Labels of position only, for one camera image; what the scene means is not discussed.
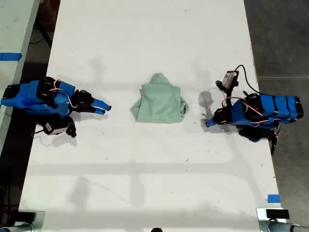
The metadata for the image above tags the pale green T-shirt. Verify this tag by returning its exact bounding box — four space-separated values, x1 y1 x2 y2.
130 72 190 124

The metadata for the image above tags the long blue tape strip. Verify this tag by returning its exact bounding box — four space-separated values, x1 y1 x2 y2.
0 52 23 62

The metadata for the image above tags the white side table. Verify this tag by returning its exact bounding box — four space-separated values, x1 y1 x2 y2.
0 0 41 152

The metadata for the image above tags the short blue tape strip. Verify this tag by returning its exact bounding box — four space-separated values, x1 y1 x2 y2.
267 193 281 204

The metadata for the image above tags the small black box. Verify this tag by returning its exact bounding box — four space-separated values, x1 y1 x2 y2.
266 209 290 219
17 211 37 222

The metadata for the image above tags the grey metal pipe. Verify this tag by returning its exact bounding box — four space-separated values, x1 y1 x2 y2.
259 221 309 232

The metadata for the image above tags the grey black camera box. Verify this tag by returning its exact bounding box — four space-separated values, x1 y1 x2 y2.
215 70 240 92

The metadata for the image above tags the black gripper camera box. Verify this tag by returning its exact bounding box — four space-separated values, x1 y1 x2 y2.
42 119 78 138

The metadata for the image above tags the black floor cable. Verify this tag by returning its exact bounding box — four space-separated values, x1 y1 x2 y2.
29 28 53 47

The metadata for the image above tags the metal table bracket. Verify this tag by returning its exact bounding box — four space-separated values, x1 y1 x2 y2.
256 207 291 223
14 210 46 226

